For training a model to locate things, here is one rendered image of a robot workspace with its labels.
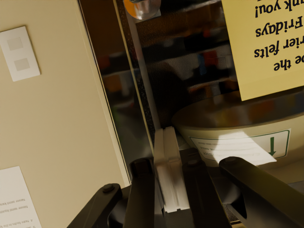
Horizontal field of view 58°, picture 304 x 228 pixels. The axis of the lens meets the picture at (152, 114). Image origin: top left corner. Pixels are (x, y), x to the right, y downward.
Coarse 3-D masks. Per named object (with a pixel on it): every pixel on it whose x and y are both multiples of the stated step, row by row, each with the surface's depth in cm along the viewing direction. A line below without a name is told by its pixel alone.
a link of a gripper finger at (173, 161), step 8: (168, 128) 21; (168, 136) 19; (168, 144) 17; (176, 144) 17; (168, 152) 16; (176, 152) 15; (168, 160) 15; (176, 160) 15; (176, 168) 15; (176, 176) 15; (176, 184) 15; (184, 184) 15; (176, 192) 15; (184, 192) 15; (176, 200) 15; (184, 200) 15; (184, 208) 15
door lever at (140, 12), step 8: (128, 0) 19; (136, 0) 15; (144, 0) 16; (152, 0) 19; (160, 0) 19; (128, 8) 19; (136, 8) 19; (144, 8) 19; (152, 8) 19; (136, 16) 19; (144, 16) 19; (152, 16) 20
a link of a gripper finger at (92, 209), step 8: (112, 184) 14; (96, 192) 14; (104, 192) 13; (112, 192) 13; (120, 192) 14; (96, 200) 13; (104, 200) 13; (112, 200) 13; (88, 208) 12; (96, 208) 12; (104, 208) 12; (112, 208) 13; (80, 216) 12; (88, 216) 12; (96, 216) 11; (104, 216) 12; (72, 224) 11; (80, 224) 11; (88, 224) 11; (96, 224) 11; (104, 224) 12
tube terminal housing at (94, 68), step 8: (72, 0) 21; (80, 16) 21; (80, 24) 21; (88, 48) 22; (88, 56) 22; (96, 72) 22; (96, 80) 22; (104, 96) 22; (104, 104) 22; (104, 112) 23; (112, 128) 23; (112, 136) 23; (120, 152) 23; (120, 160) 23; (120, 168) 24; (128, 184) 24; (240, 224) 24
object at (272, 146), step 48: (96, 0) 19; (192, 0) 19; (96, 48) 20; (144, 48) 20; (192, 48) 20; (144, 96) 21; (192, 96) 21; (240, 96) 21; (288, 96) 21; (144, 144) 22; (192, 144) 22; (240, 144) 22; (288, 144) 21
